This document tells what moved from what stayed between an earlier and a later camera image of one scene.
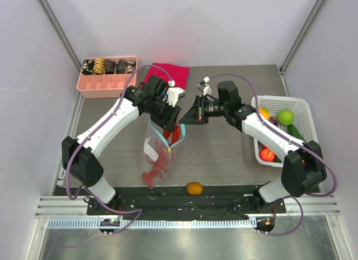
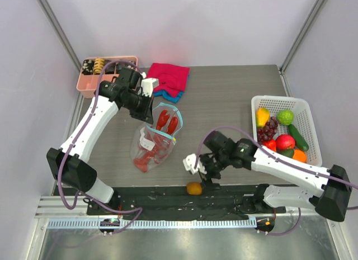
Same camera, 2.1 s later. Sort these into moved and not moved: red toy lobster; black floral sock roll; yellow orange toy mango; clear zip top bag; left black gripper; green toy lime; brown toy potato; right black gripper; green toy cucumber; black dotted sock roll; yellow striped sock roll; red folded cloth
Moved: clear zip top bag; red toy lobster; right black gripper; left black gripper
Not moved: brown toy potato; yellow striped sock roll; red folded cloth; green toy lime; black dotted sock roll; green toy cucumber; yellow orange toy mango; black floral sock roll
